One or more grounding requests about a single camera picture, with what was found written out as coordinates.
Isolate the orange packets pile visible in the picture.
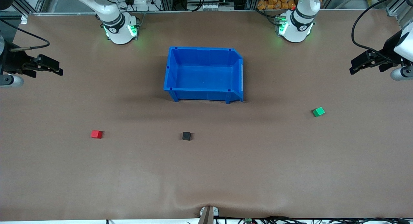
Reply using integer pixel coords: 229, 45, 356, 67
257, 0, 296, 10

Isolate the blue plastic storage bin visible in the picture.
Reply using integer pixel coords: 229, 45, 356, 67
163, 46, 244, 104

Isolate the brown table mat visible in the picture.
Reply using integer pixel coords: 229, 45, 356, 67
0, 9, 413, 222

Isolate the aluminium frame profile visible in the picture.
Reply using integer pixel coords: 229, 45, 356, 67
155, 0, 173, 11
386, 0, 413, 28
10, 0, 49, 13

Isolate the camera mount post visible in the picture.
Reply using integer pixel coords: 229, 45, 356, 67
199, 206, 219, 224

